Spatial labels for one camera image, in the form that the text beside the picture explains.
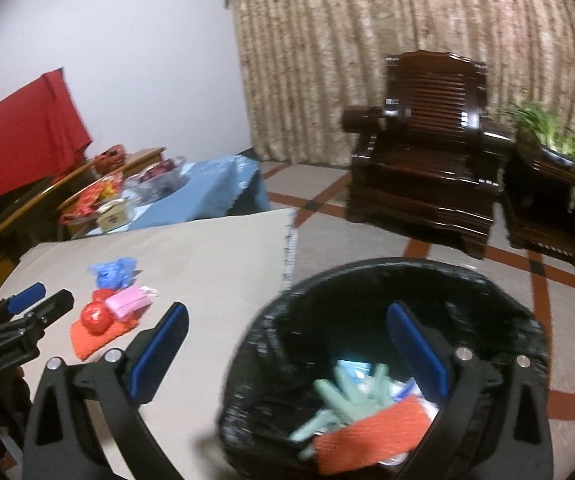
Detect beige patterned curtain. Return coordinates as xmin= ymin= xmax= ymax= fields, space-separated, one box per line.
xmin=217 ymin=0 xmax=575 ymax=171

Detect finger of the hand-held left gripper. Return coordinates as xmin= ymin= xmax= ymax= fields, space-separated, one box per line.
xmin=0 ymin=282 xmax=48 ymax=326
xmin=0 ymin=289 xmax=75 ymax=343

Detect red basket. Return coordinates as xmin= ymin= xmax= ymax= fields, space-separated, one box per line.
xmin=93 ymin=144 xmax=129 ymax=172

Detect glass fruit bowl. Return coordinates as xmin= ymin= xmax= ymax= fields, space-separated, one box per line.
xmin=137 ymin=156 xmax=190 ymax=196

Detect red snack packets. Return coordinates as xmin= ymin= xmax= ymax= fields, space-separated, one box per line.
xmin=60 ymin=172 xmax=124 ymax=226

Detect pink packet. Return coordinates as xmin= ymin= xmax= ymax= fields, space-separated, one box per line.
xmin=104 ymin=284 xmax=150 ymax=322

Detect blue tablecloth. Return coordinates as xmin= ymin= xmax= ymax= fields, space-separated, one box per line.
xmin=87 ymin=155 xmax=270 ymax=235

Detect dark wooden side table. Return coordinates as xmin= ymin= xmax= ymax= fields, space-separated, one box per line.
xmin=505 ymin=132 xmax=575 ymax=273

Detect beige box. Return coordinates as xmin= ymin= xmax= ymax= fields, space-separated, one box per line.
xmin=94 ymin=199 xmax=133 ymax=233

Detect dark wooden armchair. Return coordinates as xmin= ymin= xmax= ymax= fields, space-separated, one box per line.
xmin=342 ymin=50 xmax=515 ymax=261

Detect wooden TV cabinet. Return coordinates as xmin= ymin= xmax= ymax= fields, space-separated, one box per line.
xmin=0 ymin=146 xmax=168 ymax=306

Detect blue card packet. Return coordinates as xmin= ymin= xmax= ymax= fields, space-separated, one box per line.
xmin=336 ymin=359 xmax=373 ymax=378

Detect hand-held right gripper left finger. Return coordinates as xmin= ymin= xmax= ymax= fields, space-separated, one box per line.
xmin=22 ymin=301 xmax=190 ymax=480

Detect potted green plant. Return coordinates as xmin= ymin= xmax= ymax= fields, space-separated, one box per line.
xmin=500 ymin=100 xmax=575 ymax=186

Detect blue plastic bag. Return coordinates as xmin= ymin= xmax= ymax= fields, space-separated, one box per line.
xmin=88 ymin=256 xmax=139 ymax=291

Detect black-lined trash bin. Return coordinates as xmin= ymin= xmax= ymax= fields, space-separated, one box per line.
xmin=217 ymin=257 xmax=553 ymax=480

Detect red cloth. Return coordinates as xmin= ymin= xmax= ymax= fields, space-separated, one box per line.
xmin=0 ymin=67 xmax=93 ymax=213

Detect red ball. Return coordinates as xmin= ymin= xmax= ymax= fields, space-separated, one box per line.
xmin=80 ymin=301 xmax=113 ymax=336

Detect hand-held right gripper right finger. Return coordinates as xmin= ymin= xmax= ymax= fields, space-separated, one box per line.
xmin=386 ymin=301 xmax=554 ymax=480

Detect green rubber glove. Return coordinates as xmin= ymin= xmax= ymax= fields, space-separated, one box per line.
xmin=290 ymin=364 xmax=393 ymax=461

